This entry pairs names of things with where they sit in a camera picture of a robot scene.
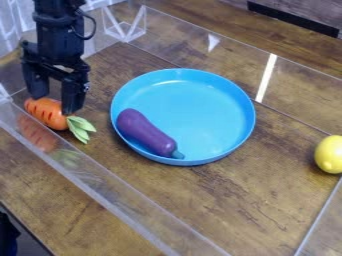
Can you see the blue round plate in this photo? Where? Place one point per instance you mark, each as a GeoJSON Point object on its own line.
{"type": "Point", "coordinates": [199, 108]}

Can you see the orange toy carrot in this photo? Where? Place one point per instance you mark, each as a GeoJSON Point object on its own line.
{"type": "Point", "coordinates": [45, 109]}

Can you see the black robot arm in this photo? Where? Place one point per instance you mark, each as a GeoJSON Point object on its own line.
{"type": "Point", "coordinates": [60, 5]}

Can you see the yellow toy lemon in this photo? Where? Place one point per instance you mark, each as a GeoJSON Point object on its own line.
{"type": "Point", "coordinates": [327, 154]}

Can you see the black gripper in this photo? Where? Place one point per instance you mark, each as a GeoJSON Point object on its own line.
{"type": "Point", "coordinates": [53, 58]}

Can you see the dark object bottom left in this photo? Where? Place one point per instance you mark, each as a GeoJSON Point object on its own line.
{"type": "Point", "coordinates": [8, 236]}

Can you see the white lattice curtain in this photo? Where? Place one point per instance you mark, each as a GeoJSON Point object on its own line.
{"type": "Point", "coordinates": [17, 25]}

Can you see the clear acrylic enclosure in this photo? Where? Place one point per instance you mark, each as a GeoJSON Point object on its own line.
{"type": "Point", "coordinates": [95, 200]}

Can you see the purple toy eggplant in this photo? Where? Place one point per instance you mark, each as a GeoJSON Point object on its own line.
{"type": "Point", "coordinates": [136, 127]}

